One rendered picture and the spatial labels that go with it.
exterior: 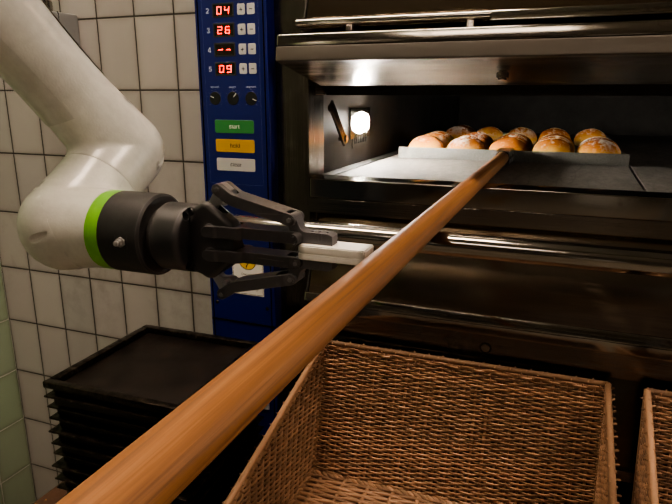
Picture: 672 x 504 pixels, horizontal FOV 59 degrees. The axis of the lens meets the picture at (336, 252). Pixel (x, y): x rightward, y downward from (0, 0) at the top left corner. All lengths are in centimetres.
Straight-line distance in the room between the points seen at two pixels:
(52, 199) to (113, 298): 85
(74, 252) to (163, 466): 49
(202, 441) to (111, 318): 133
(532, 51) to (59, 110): 64
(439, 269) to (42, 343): 111
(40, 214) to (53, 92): 14
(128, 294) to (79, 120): 81
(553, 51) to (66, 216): 68
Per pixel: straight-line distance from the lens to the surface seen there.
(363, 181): 117
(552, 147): 156
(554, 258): 74
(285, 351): 35
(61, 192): 75
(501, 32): 96
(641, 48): 95
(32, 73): 77
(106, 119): 79
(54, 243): 74
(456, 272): 116
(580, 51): 95
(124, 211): 68
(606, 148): 156
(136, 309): 154
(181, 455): 28
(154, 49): 139
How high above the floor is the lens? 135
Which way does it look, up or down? 15 degrees down
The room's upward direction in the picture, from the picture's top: straight up
